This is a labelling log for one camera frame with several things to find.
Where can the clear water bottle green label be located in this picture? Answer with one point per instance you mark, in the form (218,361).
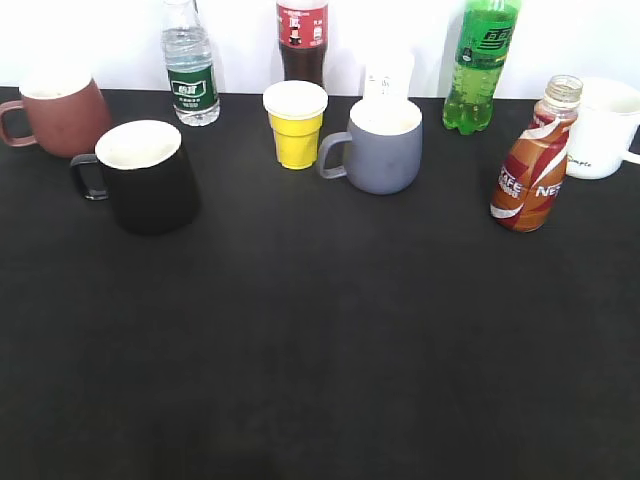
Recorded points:
(189,64)

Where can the orange Nescafe coffee bottle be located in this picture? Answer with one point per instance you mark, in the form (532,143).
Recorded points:
(531,177)

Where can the grey ceramic mug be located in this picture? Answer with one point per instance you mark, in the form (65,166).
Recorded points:
(380,152)

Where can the black ceramic mug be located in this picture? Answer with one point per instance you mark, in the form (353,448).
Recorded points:
(143,169)

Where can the yellow plastic cup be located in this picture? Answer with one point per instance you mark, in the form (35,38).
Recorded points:
(295,111)

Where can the white ceramic mug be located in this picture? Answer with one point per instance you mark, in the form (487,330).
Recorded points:
(600,139)

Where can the green sprite bottle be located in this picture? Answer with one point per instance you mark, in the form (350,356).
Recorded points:
(481,52)

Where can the cola bottle red label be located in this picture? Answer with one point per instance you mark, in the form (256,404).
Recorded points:
(303,30)

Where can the maroon ceramic mug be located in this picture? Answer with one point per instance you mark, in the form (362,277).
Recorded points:
(65,109)

